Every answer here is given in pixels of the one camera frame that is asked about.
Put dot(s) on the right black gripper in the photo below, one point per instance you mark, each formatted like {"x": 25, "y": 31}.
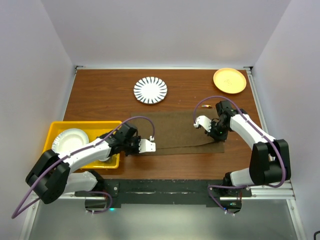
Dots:
{"x": 222, "y": 138}

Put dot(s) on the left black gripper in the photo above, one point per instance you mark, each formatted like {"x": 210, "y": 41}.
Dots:
{"x": 137, "y": 140}

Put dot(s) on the brown cloth napkin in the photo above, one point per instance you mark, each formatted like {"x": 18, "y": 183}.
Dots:
{"x": 175, "y": 134}

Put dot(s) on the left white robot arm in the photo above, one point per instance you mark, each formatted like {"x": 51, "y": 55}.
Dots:
{"x": 54, "y": 174}

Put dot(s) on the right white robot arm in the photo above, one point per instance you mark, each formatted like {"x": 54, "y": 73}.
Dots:
{"x": 270, "y": 158}

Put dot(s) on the white grey mug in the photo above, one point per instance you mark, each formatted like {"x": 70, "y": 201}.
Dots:
{"x": 105, "y": 160}

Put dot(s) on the yellow plastic bin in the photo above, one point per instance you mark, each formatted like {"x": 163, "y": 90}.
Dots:
{"x": 93, "y": 129}

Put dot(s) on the orange plate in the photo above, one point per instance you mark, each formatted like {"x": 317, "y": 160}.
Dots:
{"x": 229, "y": 80}

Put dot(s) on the white blue striped plate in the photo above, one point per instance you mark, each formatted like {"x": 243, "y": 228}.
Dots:
{"x": 150, "y": 90}

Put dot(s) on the white paper plate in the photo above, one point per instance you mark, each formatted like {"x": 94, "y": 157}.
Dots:
{"x": 70, "y": 139}

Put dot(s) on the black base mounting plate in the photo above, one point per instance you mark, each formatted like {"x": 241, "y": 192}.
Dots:
{"x": 173, "y": 192}

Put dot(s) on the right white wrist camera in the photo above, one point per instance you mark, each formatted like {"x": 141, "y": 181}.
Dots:
{"x": 203, "y": 122}

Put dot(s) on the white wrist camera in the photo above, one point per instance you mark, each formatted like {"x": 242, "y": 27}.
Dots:
{"x": 203, "y": 122}
{"x": 147, "y": 145}

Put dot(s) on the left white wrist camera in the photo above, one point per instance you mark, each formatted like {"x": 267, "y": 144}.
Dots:
{"x": 147, "y": 145}

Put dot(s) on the aluminium frame rail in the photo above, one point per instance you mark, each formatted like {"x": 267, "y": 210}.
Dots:
{"x": 80, "y": 185}

